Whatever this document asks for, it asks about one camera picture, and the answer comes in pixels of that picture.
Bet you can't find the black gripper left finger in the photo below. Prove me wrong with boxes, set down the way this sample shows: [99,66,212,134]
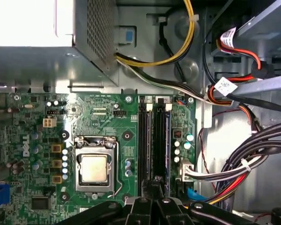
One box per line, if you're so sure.
[57,179,155,225]

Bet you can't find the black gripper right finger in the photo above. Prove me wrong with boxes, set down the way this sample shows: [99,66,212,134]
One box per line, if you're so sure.
[154,177,249,225]

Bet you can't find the dark RAM stick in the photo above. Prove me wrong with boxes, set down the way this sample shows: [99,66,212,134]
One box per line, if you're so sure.
[165,110,173,188]

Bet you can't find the black RAM slot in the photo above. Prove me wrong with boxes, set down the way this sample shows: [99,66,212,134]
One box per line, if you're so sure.
[154,103,166,179]
[138,96,146,188]

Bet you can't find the white board connector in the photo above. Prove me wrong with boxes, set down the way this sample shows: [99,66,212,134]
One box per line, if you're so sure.
[180,160,195,182]

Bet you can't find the metal socket cover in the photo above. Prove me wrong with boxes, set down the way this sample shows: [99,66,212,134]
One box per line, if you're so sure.
[75,146,115,192]

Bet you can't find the silver CPU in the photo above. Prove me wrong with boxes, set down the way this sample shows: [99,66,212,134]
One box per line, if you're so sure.
[81,154,108,183]

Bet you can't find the black CPU socket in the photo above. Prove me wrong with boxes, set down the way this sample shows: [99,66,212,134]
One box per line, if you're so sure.
[73,135,120,200]

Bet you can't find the green motherboard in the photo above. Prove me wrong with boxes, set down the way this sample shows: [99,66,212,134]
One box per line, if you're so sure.
[0,92,199,225]

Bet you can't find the blue expansion slot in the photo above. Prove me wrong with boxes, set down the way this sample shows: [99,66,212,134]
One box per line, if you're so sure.
[0,182,10,211]

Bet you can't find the black PC case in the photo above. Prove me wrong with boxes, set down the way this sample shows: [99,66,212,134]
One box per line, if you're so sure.
[0,0,281,225]

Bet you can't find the grey power supply unit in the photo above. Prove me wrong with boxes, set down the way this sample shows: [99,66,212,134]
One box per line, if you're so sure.
[0,0,120,88]

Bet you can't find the grey metal drive cage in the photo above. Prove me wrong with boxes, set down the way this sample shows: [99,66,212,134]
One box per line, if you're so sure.
[210,0,281,97]

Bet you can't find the blue SATA cable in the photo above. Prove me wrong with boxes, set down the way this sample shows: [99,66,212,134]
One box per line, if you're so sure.
[187,187,209,202]

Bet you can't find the wire locking lever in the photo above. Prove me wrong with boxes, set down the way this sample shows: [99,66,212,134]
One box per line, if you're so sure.
[107,140,120,199]

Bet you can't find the black cable bundle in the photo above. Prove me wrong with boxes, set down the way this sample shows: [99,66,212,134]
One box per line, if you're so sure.
[194,120,281,209]

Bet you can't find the black white wire bundle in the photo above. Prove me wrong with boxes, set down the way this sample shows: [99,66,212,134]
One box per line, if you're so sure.
[116,60,228,106]

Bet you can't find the white cable label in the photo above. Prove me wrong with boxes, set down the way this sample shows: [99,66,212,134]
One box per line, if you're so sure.
[214,76,239,97]
[219,26,237,48]

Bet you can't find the red orange wire bundle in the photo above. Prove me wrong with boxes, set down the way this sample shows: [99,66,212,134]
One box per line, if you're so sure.
[207,38,267,132]

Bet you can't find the yellow wire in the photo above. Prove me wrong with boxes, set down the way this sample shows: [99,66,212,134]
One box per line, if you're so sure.
[116,0,200,68]

